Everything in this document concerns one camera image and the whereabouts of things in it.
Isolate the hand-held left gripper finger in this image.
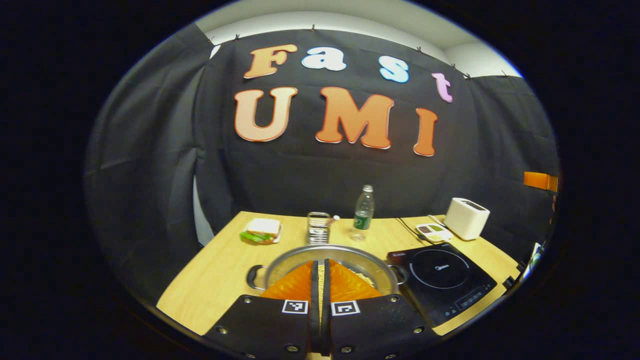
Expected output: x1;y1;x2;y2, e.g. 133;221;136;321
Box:
322;258;443;360
202;259;321;360

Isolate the steel pot with black handles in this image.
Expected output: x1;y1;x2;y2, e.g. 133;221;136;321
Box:
246;244;409;301

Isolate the black induction cooktop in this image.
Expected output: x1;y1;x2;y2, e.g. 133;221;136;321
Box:
386;242;498;328

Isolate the white panel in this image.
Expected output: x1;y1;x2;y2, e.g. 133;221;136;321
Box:
517;242;545;281

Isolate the white toaster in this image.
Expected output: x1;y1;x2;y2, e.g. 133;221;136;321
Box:
443;197;491;241

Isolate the sandwich on white plate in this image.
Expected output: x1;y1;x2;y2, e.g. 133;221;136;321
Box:
240;218;284;245

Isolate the clear plastic water bottle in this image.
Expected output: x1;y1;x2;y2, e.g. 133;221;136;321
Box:
351;184;375;243

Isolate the white divided dish of beans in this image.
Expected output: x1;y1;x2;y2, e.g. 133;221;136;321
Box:
415;223;454;244

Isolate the black backdrop cloth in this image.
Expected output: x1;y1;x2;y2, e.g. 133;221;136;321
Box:
84;22;562;306

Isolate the wire mesh holder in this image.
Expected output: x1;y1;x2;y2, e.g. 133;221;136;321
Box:
306;211;332;246

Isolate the black power cable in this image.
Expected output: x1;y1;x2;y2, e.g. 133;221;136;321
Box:
395;217;426;244

